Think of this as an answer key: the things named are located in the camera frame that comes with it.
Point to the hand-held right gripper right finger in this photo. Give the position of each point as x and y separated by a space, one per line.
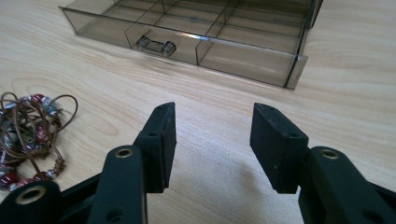
280 152

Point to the smoky clear plastic drawer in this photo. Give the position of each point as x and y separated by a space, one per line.
218 37

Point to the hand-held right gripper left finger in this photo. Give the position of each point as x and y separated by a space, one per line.
157 146

